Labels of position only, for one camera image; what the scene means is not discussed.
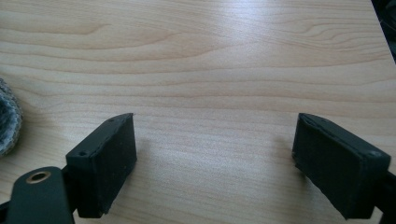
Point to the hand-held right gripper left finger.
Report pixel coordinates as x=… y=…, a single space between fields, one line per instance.
x=102 y=165

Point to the grey fluffy cloth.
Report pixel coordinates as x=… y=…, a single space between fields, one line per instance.
x=7 y=121

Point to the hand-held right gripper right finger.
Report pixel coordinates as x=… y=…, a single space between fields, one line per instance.
x=339 y=168

